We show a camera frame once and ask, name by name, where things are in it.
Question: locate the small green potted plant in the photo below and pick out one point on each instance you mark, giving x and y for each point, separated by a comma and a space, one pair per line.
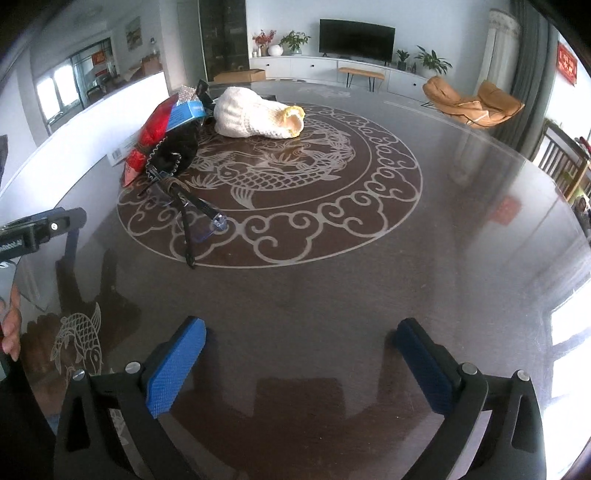
402, 57

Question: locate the red wall hanging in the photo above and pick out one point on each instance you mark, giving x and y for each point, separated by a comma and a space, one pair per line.
567, 62

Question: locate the white round vase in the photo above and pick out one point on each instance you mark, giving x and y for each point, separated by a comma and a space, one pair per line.
275, 50

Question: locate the person's left hand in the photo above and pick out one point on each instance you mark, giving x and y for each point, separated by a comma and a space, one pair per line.
10, 327

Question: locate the grey curtain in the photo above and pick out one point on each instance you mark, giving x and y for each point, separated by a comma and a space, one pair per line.
531, 69

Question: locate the bushy green potted plant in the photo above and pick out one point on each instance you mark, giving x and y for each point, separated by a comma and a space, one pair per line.
295, 41

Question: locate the large-leaf green potted plant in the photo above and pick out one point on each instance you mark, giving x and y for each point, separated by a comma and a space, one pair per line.
431, 60

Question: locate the rhinestone bow hair clip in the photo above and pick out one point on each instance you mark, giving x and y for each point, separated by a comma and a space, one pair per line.
187, 94

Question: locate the dark wooden chair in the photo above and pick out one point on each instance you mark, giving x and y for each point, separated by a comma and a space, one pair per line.
554, 152

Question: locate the orange lounge chair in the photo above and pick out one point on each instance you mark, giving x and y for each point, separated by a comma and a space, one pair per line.
498, 104

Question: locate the black television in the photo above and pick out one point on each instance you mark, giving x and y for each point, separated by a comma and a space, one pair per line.
355, 39

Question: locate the red patterned packet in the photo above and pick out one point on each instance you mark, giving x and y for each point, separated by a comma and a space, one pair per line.
147, 134

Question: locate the red flower vase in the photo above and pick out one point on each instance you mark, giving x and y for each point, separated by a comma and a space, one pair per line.
263, 41

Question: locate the white television cabinet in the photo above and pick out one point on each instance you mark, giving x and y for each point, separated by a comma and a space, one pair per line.
300, 67

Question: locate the framed wall picture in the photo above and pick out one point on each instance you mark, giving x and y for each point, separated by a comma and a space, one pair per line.
133, 32

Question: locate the flat cardboard box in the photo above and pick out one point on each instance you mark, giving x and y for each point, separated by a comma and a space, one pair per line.
240, 75

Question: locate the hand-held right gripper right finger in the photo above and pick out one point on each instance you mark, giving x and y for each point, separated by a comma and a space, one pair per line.
425, 364

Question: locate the glass balcony door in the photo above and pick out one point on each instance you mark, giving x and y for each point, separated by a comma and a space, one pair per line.
60, 83

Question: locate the wooden bench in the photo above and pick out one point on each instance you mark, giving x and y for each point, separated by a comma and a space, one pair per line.
360, 71

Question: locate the glass desktop with fish pattern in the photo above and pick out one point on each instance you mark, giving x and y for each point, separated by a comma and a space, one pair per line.
323, 286

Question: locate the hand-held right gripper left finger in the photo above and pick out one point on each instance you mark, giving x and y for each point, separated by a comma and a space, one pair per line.
175, 364

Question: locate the dark display cabinet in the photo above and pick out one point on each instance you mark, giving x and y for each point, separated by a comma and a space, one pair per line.
224, 37

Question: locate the cream knit hat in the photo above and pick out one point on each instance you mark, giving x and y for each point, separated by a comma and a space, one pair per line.
244, 113

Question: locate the black safety glasses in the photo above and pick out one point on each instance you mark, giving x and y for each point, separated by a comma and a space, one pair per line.
217, 225

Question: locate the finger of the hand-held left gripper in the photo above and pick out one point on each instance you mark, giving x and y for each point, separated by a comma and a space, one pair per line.
41, 230

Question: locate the black scrunchie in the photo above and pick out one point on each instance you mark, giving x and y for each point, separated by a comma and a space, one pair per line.
180, 143

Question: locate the white standing air conditioner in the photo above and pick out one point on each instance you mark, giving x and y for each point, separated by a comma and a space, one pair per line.
501, 46

